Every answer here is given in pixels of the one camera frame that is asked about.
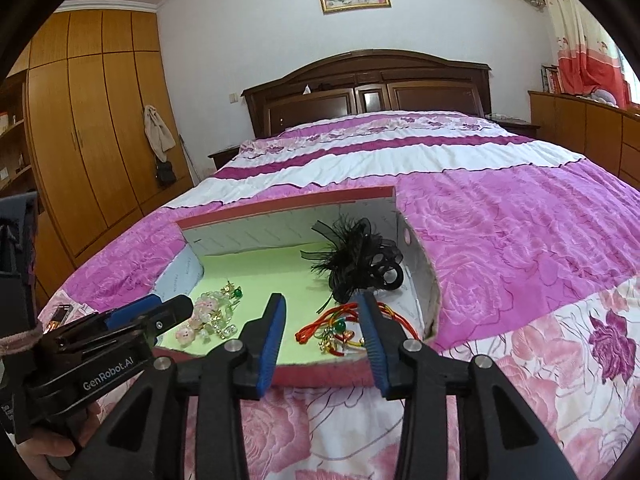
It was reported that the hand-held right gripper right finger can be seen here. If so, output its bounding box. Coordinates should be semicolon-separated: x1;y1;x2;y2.
355;291;578;480

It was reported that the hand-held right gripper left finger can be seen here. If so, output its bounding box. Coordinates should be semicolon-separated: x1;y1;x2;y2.
67;292;288;480

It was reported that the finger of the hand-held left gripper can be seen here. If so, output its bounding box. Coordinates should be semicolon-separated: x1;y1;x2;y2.
142;294;195;342
97;293;164;329

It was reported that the pearl crystal flower hairpin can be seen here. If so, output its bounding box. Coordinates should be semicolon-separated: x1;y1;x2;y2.
192;292;241;342

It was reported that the red cord bracelet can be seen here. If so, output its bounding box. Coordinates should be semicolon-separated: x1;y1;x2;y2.
294;302;426;344

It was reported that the red cardboard box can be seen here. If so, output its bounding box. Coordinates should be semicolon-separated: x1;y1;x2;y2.
150;185;441;389

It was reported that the person's left hand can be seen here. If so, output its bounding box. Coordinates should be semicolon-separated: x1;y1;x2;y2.
20;402;102;472

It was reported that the small brown case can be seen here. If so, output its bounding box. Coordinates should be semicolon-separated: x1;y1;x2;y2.
43;305;72;334

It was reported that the black feather hair accessory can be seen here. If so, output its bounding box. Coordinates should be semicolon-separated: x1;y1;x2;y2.
299;214;405;306

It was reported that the thin metal rod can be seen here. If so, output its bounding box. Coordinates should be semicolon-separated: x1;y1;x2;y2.
178;134;201;182

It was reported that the dark wooden nightstand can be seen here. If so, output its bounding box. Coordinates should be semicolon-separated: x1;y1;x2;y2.
207;144;242;171
483;112;542;139

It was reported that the wooden wardrobe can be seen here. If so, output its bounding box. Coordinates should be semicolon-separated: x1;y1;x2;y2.
22;9;194;267

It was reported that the beige hanging cloth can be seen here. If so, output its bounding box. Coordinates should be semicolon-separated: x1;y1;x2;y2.
143;104;177;164

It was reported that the pink floral bed cover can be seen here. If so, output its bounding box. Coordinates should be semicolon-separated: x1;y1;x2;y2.
37;109;640;480

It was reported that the open wooden shelf unit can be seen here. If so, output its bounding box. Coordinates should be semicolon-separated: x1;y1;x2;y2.
0;74;37;197

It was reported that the dark wooden headboard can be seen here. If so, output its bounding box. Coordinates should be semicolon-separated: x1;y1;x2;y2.
241;48;494;139

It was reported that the light wooden cabinet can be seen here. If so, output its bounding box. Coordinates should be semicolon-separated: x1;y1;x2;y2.
528;89;640;182

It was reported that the row of books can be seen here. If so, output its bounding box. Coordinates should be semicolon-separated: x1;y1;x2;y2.
540;63;562;94

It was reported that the red and white curtain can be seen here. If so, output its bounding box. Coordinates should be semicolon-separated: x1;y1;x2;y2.
542;0;634;109

